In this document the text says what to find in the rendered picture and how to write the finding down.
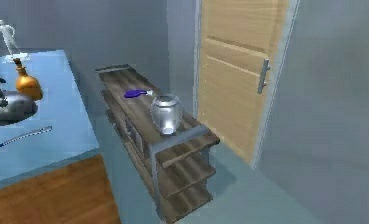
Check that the light wooden room door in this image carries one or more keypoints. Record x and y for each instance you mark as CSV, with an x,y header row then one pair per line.
x,y
232,80

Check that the blue spray bottle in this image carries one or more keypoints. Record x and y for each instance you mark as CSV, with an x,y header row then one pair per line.
x,y
134,93

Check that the blue topped wooden counter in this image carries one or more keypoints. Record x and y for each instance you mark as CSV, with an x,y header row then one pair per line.
x,y
48,146

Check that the silver metal vase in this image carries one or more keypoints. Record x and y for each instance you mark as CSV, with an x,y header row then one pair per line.
x,y
166,112

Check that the amber glass bottle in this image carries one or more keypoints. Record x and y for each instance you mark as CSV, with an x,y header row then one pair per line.
x,y
28,85

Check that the brown wooden shelf unit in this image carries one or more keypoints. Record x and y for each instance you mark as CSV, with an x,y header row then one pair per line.
x,y
178,173

